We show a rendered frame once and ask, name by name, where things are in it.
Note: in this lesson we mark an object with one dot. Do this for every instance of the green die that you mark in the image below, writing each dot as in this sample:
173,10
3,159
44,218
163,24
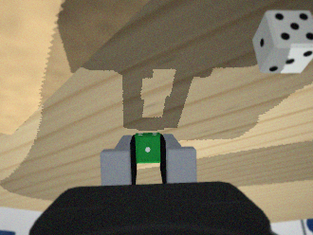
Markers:
147,147

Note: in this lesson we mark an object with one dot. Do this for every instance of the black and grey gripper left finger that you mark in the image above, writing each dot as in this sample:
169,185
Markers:
119,165

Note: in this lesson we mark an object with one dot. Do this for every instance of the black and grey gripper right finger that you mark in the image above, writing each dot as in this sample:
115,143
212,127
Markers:
177,163

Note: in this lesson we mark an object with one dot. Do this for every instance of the tan mat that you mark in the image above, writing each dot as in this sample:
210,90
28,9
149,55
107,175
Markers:
44,42

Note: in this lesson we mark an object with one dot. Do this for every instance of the white die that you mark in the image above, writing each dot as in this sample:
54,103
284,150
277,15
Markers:
283,42

